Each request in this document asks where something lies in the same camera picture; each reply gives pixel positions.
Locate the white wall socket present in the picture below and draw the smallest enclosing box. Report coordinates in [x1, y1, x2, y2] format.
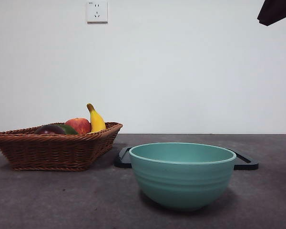
[86, 0, 109, 24]

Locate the brown wicker basket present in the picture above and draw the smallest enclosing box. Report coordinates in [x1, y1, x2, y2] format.
[0, 122, 123, 172]

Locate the red yellow apple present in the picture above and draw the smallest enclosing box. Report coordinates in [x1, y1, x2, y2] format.
[64, 117, 92, 135]

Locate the black rectangular tray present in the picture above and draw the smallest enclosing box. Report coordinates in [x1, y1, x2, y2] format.
[113, 146, 259, 170]

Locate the green avocado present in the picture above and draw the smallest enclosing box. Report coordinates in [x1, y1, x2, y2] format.
[56, 123, 79, 135]

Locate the teal ribbed bowl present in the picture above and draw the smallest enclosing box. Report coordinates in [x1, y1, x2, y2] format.
[129, 142, 237, 212]

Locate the yellow banana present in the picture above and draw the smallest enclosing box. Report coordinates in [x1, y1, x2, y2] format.
[86, 103, 107, 133]

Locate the dark purple plum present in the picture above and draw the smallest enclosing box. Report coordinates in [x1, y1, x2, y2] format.
[34, 124, 66, 135]

